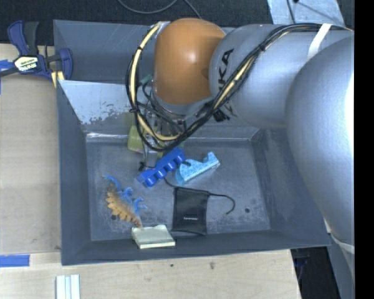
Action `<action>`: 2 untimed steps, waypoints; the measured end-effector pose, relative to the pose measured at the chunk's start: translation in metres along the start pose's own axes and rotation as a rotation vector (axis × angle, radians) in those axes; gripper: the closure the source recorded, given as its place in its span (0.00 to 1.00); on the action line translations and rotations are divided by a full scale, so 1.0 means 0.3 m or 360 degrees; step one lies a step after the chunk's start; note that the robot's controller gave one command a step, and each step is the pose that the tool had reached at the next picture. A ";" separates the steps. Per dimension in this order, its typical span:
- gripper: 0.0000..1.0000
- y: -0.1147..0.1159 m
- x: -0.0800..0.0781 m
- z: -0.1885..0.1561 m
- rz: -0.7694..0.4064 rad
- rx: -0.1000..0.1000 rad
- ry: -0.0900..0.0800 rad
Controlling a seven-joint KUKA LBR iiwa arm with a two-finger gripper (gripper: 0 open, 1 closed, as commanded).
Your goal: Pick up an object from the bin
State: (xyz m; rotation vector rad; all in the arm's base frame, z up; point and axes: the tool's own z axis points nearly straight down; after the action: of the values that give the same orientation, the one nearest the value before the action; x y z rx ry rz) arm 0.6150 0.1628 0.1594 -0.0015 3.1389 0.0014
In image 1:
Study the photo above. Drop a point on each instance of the yellow-green translucent piece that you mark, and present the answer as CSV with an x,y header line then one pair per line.
x,y
134,140

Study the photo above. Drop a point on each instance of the blue toothed plastic block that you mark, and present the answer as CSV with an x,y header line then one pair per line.
x,y
162,168

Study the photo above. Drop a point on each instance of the light blue sponge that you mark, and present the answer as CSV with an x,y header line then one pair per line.
x,y
194,170

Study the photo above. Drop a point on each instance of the blue and orange toy dinosaur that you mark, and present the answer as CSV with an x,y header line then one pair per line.
x,y
124,202

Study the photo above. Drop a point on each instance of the pale yellow sponge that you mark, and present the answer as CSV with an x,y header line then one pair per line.
x,y
152,237

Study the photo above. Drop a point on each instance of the grey metal bin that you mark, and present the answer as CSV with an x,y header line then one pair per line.
x,y
230,198

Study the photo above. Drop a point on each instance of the pale wood board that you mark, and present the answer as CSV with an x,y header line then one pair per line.
x,y
28,167

